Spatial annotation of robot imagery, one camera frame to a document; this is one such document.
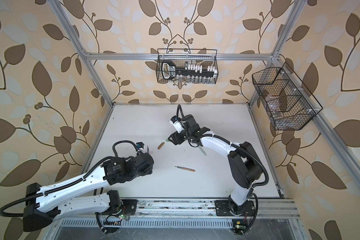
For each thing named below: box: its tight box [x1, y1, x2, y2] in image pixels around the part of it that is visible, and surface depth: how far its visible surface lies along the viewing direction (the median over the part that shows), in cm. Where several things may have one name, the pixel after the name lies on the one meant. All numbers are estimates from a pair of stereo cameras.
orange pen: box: [174, 165, 196, 172], surface depth 88 cm
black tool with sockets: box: [161, 60, 218, 80], surface depth 84 cm
